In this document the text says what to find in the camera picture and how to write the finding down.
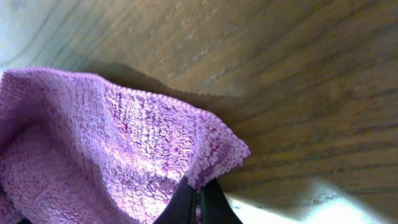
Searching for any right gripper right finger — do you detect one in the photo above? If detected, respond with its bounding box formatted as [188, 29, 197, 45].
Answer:
[200, 179, 243, 224]

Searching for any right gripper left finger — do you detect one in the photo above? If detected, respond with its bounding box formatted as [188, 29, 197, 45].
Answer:
[154, 176, 196, 224]

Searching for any purple microfiber cloth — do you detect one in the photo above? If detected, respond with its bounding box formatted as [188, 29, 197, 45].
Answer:
[1, 67, 250, 223]

